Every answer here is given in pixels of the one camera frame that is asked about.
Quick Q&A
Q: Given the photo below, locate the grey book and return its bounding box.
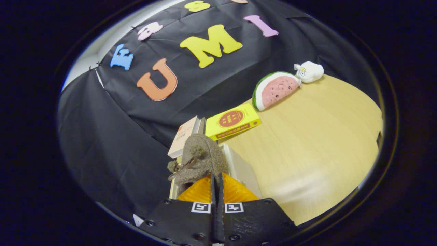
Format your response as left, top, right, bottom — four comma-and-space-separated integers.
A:
193, 117, 206, 135

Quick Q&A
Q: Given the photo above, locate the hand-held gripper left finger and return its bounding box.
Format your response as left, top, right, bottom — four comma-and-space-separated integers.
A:
138, 173, 216, 246

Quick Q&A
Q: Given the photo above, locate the yellow book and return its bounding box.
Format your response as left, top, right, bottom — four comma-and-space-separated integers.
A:
205, 103, 262, 141

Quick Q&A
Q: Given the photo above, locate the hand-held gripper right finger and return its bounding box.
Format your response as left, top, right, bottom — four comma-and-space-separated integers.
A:
218, 172, 297, 246

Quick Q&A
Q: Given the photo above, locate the watermelon slice plush toy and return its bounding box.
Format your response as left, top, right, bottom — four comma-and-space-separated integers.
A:
252, 71, 302, 111

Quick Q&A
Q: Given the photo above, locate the cream storage box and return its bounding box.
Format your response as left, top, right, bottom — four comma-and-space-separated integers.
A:
169, 143, 263, 200

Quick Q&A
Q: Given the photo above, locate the white plush toy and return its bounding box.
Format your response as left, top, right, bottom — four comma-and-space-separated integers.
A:
294, 61, 324, 83

